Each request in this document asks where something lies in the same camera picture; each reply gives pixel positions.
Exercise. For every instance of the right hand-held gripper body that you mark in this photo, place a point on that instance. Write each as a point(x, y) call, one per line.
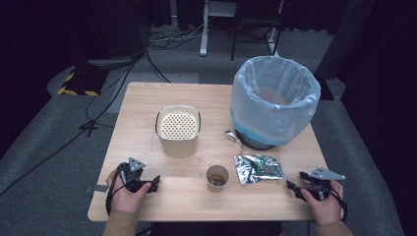
point(319, 183)

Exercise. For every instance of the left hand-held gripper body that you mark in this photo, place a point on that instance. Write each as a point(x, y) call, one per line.
point(131, 173)

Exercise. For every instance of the cream square container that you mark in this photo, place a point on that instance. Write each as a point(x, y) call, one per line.
point(178, 149)

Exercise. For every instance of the silver foil packet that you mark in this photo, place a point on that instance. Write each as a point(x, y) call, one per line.
point(259, 168)

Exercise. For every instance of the brown paper cup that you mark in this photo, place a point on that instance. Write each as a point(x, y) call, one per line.
point(212, 170)

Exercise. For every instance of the dark round trash bin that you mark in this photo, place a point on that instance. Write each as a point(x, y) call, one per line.
point(254, 143)

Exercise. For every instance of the wet brown dregs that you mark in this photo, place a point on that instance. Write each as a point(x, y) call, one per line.
point(217, 180)

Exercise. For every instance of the person's left hand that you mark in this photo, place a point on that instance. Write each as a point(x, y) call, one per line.
point(124, 200)

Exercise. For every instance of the person's right hand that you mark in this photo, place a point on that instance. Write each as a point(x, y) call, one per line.
point(327, 209)

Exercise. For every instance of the grey tape strip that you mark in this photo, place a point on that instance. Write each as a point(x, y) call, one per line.
point(98, 188)

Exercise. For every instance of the perforated cream strainer insert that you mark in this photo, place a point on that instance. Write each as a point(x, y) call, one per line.
point(178, 125)

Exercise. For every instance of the person's dark trousers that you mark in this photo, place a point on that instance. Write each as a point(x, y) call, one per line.
point(216, 229)

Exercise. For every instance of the small silver foil scrap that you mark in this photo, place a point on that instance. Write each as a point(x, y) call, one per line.
point(232, 136)

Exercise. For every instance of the black yellow striped base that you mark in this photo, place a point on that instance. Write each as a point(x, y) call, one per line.
point(82, 83)

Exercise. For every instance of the grey stand base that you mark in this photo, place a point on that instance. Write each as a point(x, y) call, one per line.
point(111, 61)

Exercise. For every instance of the white desk leg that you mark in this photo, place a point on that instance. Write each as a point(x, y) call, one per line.
point(272, 41)
point(204, 32)

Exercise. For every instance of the black chair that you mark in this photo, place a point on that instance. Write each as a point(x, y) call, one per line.
point(255, 23)

